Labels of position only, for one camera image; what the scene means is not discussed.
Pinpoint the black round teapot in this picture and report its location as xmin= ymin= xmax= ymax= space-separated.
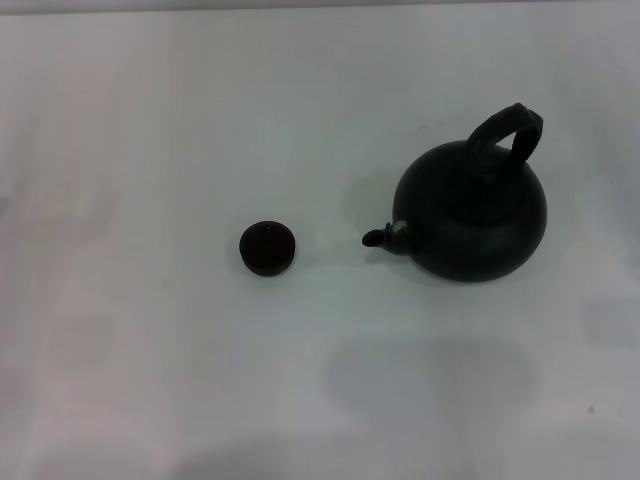
xmin=360 ymin=102 xmax=549 ymax=286

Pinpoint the dark small teacup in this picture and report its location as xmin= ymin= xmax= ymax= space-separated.
xmin=238 ymin=220 xmax=297 ymax=276

